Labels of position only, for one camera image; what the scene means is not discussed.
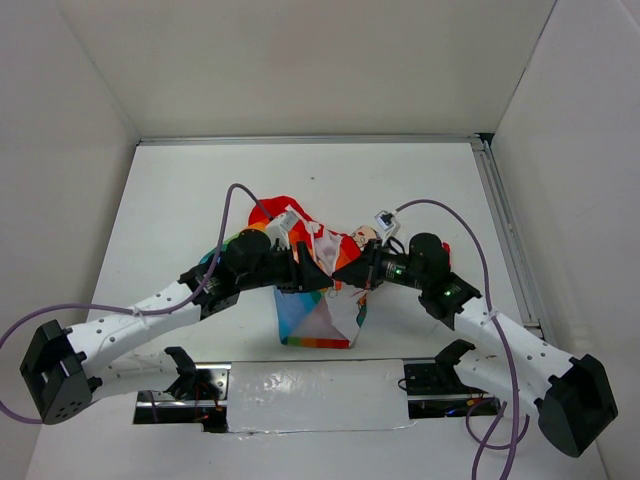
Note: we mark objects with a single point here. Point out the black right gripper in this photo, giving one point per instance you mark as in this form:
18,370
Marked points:
367,266

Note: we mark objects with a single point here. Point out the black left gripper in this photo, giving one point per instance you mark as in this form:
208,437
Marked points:
305,276

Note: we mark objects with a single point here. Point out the rainbow white children's jacket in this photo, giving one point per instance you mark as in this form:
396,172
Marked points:
329,318

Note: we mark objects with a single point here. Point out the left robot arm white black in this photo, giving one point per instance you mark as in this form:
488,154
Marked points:
68,369

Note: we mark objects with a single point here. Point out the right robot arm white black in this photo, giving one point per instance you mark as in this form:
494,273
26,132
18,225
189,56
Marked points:
570,398

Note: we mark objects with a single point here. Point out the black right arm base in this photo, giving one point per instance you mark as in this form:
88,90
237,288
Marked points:
434,390

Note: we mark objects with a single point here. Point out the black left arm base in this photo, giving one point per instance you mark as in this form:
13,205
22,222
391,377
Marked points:
197,394

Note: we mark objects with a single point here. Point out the silver foil tape panel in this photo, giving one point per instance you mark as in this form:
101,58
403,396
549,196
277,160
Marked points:
310,397

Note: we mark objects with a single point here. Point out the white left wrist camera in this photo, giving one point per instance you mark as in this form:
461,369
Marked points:
279,230

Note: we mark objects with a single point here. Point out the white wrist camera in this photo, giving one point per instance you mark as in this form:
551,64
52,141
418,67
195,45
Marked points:
388,224
279,230

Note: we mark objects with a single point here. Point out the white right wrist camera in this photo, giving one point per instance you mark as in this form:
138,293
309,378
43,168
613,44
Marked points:
388,224

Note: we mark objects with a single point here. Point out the aluminium frame rail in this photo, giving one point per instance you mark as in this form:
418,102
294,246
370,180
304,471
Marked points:
177,190

